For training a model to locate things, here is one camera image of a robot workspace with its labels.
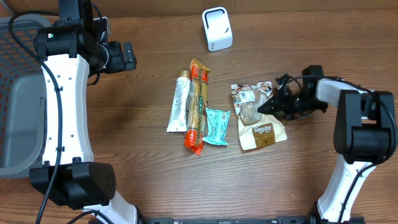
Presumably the beige pouch bag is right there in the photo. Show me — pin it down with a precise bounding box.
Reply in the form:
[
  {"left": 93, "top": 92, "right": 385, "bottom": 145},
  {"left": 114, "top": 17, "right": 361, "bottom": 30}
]
[{"left": 231, "top": 82, "right": 287, "bottom": 151}]

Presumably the teal snack packet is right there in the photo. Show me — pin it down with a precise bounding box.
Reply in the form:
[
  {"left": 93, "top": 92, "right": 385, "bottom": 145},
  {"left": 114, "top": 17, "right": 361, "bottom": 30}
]
[{"left": 203, "top": 108, "right": 231, "bottom": 146}]

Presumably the orange spaghetti packet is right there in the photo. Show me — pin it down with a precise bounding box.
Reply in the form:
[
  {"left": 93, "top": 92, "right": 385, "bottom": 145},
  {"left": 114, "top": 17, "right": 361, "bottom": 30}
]
[{"left": 184, "top": 58, "right": 210, "bottom": 156}]

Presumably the white tube with gold cap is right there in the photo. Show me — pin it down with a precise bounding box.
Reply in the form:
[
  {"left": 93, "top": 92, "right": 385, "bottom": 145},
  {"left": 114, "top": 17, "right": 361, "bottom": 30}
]
[{"left": 167, "top": 70, "right": 191, "bottom": 133}]

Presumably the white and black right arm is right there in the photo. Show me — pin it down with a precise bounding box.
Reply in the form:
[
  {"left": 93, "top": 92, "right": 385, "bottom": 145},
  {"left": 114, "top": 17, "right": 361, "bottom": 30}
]
[{"left": 258, "top": 65, "right": 397, "bottom": 223}]

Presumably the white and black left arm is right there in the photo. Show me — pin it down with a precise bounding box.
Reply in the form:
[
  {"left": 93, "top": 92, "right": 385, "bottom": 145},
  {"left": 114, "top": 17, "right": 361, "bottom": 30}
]
[{"left": 29, "top": 1, "right": 141, "bottom": 223}]

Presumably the white barcode scanner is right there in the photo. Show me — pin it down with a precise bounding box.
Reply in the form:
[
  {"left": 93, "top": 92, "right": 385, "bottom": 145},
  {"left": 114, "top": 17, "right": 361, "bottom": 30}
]
[{"left": 201, "top": 7, "right": 233, "bottom": 52}]

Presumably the dark grey plastic basket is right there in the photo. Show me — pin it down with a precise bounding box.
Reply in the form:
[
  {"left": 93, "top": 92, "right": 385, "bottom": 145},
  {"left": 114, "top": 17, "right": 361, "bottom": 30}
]
[{"left": 1, "top": 17, "right": 46, "bottom": 179}]

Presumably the black mounting rail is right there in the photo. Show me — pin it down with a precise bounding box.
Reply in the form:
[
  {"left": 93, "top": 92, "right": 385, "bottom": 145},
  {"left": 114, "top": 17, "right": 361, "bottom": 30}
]
[{"left": 137, "top": 215, "right": 329, "bottom": 224}]

